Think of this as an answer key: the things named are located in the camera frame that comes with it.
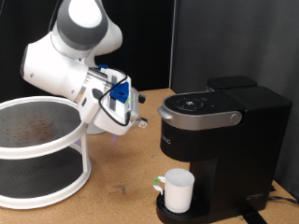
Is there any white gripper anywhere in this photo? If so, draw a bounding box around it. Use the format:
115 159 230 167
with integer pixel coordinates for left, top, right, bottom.
81 66 149 136

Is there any white mug with green handle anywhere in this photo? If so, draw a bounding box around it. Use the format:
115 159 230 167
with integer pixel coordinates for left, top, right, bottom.
152 168 196 214

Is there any black Keurig coffee machine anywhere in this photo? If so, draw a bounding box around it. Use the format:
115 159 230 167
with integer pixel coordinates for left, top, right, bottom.
155 75 293 224

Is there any black backdrop curtain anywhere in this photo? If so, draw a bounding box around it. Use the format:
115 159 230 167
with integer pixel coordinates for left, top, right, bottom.
0 0 176 104

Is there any white two-tier turntable stand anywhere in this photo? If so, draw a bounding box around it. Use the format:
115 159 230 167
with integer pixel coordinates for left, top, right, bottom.
0 95 93 210

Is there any black tape strip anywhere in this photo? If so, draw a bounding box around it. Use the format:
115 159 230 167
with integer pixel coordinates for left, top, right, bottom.
237 203 269 224

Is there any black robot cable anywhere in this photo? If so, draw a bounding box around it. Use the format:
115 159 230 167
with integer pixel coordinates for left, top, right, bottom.
98 72 133 128

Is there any braided power cable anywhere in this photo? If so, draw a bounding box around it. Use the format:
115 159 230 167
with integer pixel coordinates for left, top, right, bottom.
266 194 299 205

